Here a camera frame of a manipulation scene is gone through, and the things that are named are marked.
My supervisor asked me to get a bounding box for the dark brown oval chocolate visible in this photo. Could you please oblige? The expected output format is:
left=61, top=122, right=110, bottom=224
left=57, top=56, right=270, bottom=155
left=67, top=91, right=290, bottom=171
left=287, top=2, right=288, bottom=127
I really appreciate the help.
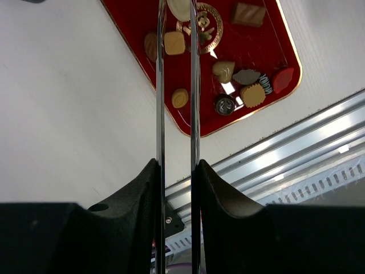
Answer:
left=144, top=32, right=157, bottom=63

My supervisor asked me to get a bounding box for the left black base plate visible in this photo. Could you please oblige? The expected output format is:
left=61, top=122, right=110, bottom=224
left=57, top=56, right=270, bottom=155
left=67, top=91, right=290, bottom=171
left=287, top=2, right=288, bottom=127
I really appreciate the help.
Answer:
left=165, top=202, right=185, bottom=237

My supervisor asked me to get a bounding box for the cream heart chocolate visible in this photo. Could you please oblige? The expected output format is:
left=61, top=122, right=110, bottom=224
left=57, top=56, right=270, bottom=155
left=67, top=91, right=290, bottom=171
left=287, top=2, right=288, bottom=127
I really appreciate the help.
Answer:
left=212, top=61, right=235, bottom=84

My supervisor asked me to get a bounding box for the tan square chocolate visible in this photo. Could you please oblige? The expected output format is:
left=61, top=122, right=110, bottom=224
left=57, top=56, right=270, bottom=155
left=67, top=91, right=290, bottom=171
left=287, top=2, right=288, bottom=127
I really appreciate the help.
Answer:
left=164, top=31, right=185, bottom=55

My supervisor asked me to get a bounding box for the dark round chocolate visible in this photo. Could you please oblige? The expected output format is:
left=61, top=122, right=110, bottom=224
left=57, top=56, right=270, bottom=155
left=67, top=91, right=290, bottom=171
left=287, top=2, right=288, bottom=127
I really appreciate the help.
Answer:
left=214, top=94, right=235, bottom=116

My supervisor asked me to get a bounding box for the white oval chocolate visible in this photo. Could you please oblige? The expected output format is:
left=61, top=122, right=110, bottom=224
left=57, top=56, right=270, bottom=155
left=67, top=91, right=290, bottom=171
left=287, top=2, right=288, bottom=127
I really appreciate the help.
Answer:
left=167, top=0, right=191, bottom=22

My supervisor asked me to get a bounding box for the grey brown lips chocolate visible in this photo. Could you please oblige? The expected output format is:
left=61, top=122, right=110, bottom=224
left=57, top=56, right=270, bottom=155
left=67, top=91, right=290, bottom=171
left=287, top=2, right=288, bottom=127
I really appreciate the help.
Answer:
left=233, top=69, right=261, bottom=86

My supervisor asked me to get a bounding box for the red lips chocolate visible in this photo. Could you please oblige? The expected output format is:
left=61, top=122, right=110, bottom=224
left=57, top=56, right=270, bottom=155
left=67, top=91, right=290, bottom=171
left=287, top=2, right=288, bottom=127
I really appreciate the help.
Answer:
left=271, top=67, right=294, bottom=94

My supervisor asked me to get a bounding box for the aluminium front rail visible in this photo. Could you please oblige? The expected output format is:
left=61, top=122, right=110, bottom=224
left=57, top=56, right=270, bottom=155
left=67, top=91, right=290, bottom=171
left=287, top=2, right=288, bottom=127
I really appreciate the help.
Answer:
left=165, top=90, right=365, bottom=226

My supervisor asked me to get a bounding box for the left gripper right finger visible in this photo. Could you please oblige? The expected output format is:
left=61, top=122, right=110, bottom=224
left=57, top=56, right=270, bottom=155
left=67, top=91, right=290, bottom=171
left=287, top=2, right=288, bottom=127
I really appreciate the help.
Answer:
left=197, top=160, right=364, bottom=273

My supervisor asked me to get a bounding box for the round caramel chocolate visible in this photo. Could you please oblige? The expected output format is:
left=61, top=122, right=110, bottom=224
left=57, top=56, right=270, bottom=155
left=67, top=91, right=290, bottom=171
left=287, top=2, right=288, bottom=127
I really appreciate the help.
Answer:
left=172, top=88, right=189, bottom=109

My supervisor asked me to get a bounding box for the black striped chocolate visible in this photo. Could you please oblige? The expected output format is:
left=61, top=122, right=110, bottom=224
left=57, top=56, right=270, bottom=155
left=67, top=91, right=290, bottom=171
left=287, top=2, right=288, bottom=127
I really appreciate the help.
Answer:
left=258, top=74, right=273, bottom=95

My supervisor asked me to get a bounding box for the slotted grey cable duct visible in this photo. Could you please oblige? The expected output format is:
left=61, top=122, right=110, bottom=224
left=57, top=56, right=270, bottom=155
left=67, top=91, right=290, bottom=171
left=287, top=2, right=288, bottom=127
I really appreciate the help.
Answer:
left=213, top=156, right=364, bottom=205

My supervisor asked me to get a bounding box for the red lacquer tray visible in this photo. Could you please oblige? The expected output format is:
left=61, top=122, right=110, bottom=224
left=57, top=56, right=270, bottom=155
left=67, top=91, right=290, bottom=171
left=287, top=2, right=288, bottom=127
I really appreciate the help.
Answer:
left=103, top=1, right=302, bottom=136

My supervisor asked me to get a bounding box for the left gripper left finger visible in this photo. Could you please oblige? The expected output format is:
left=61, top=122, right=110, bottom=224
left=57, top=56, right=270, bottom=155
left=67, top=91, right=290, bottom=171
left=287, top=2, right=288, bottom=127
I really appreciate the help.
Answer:
left=1, top=159, right=157, bottom=273

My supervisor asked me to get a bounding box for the brown rectangular chocolate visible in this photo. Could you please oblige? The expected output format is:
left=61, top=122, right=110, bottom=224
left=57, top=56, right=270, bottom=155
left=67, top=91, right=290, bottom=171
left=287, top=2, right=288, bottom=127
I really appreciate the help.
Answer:
left=230, top=2, right=266, bottom=27

